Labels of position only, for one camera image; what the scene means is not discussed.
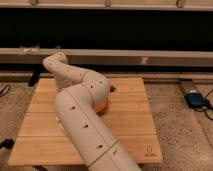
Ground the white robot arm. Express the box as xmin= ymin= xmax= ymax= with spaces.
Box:
xmin=43 ymin=52 xmax=141 ymax=171

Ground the orange bowl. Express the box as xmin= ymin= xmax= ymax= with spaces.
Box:
xmin=94 ymin=99 xmax=108 ymax=113

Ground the black table leg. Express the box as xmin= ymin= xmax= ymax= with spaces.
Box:
xmin=28 ymin=68 xmax=42 ymax=87

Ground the wooden table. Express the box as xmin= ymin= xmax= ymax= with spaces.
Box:
xmin=8 ymin=78 xmax=163 ymax=166

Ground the blue box on floor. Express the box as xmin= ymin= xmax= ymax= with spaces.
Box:
xmin=185 ymin=93 xmax=207 ymax=108

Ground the black object floor left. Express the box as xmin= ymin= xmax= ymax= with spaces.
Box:
xmin=0 ymin=139 xmax=14 ymax=149

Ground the black cable right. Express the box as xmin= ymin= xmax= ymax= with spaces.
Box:
xmin=198 ymin=88 xmax=213 ymax=121

